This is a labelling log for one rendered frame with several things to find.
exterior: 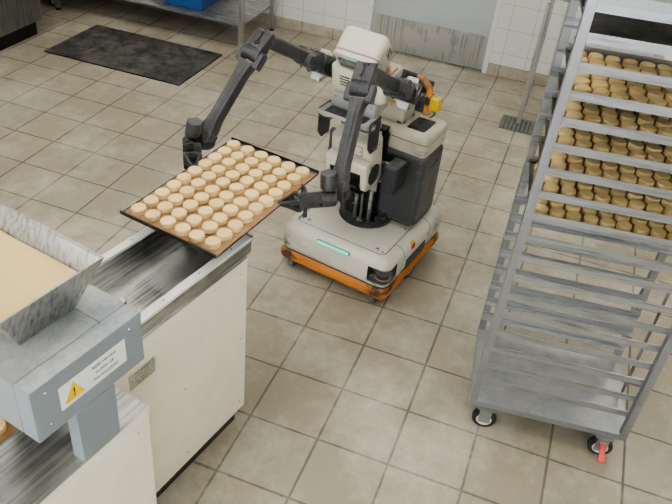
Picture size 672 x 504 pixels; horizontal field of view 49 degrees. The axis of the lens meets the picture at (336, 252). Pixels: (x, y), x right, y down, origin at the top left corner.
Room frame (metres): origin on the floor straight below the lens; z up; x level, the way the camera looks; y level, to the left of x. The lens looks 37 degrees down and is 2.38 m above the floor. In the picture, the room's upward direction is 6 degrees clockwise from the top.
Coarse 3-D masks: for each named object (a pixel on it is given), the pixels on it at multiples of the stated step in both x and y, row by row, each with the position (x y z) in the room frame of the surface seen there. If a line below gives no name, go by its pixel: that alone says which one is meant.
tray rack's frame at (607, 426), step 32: (608, 0) 2.09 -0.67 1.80; (640, 0) 2.08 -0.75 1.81; (480, 352) 2.38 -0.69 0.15; (544, 352) 2.43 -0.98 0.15; (640, 352) 2.23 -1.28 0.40; (544, 384) 2.23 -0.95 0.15; (608, 384) 2.28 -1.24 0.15; (480, 416) 2.08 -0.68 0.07; (544, 416) 2.05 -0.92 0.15; (576, 416) 2.07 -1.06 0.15; (608, 416) 2.09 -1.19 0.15
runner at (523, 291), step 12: (492, 288) 2.52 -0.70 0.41; (516, 288) 2.52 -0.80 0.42; (528, 288) 2.52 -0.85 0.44; (552, 300) 2.49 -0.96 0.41; (564, 300) 2.49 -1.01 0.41; (576, 300) 2.48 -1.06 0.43; (600, 312) 2.44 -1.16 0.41; (612, 312) 2.45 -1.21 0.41; (624, 312) 2.45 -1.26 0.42; (636, 312) 2.44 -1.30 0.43
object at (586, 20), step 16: (592, 0) 2.10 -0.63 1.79; (592, 16) 2.10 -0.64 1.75; (576, 48) 2.10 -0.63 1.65; (576, 64) 2.10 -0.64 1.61; (560, 96) 2.10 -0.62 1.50; (560, 112) 2.10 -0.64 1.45; (544, 144) 2.11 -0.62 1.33; (544, 160) 2.10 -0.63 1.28; (544, 176) 2.10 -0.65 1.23; (528, 208) 2.10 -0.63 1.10; (528, 224) 2.10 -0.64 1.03; (512, 256) 2.10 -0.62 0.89; (512, 272) 2.10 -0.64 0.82; (496, 320) 2.10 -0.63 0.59; (480, 368) 2.10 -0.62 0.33; (480, 384) 2.10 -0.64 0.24
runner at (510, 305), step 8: (488, 296) 2.54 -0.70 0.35; (488, 304) 2.52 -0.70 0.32; (496, 304) 2.52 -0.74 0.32; (512, 304) 2.52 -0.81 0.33; (520, 304) 2.52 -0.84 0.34; (520, 312) 2.49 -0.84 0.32; (528, 312) 2.49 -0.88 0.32; (536, 312) 2.50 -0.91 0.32; (544, 312) 2.50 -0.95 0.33; (552, 312) 2.49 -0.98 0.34; (560, 312) 2.49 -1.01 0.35; (560, 320) 2.46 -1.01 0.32; (568, 320) 2.47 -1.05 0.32; (576, 320) 2.48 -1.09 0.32; (584, 320) 2.47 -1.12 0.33; (592, 320) 2.46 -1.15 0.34; (600, 328) 2.44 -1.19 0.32; (608, 328) 2.45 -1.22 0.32; (616, 328) 2.45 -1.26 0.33; (624, 328) 2.44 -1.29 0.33; (632, 328) 2.44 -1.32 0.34; (632, 336) 2.41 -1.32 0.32
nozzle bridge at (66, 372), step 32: (96, 288) 1.36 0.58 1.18; (64, 320) 1.23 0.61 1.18; (96, 320) 1.25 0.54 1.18; (128, 320) 1.26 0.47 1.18; (0, 352) 1.11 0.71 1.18; (32, 352) 1.12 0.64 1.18; (64, 352) 1.13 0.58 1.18; (96, 352) 1.17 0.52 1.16; (128, 352) 1.25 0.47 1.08; (0, 384) 1.04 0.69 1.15; (32, 384) 1.03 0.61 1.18; (64, 384) 1.08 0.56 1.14; (96, 384) 1.15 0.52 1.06; (0, 416) 1.06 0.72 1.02; (32, 416) 1.00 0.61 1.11; (64, 416) 1.07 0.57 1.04; (96, 416) 1.14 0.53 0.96; (96, 448) 1.13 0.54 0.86
